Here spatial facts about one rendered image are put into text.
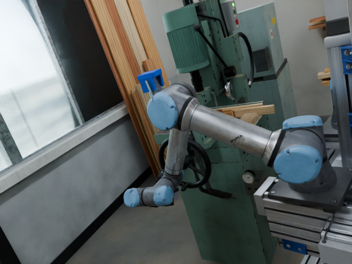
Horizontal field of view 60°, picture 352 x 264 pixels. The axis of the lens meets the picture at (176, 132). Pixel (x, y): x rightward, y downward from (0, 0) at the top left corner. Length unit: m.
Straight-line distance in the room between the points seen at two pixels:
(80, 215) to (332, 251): 2.15
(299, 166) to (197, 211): 1.11
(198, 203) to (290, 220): 0.78
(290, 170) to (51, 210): 2.03
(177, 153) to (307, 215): 0.50
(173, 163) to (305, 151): 0.55
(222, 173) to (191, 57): 0.63
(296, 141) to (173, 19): 0.94
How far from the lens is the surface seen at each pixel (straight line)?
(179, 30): 1.58
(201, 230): 1.98
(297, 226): 1.19
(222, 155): 1.60
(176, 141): 1.16
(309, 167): 0.88
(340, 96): 1.18
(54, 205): 2.60
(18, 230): 2.45
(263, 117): 1.62
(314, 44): 3.83
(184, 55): 1.59
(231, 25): 1.85
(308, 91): 3.95
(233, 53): 1.76
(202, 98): 1.65
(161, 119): 0.95
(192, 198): 1.85
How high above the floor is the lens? 1.41
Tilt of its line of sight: 17 degrees down
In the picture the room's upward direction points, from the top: 17 degrees counter-clockwise
